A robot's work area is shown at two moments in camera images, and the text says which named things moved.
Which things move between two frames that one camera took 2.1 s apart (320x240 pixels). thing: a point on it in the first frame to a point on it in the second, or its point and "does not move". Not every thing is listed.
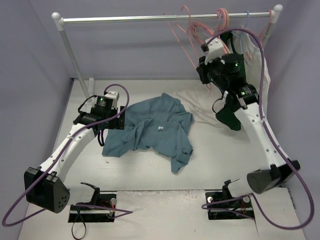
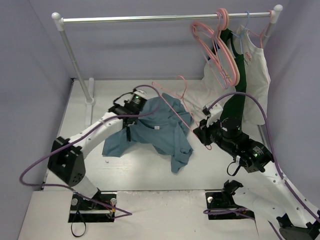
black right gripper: x=201 y=72 to x=202 y=132
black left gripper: x=121 y=117 to x=128 y=130
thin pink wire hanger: x=187 y=32 to x=186 y=102
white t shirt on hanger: x=248 y=43 does not move
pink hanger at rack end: x=271 y=15 does not move
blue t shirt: x=159 y=124 does not move
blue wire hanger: x=240 y=36 does not move
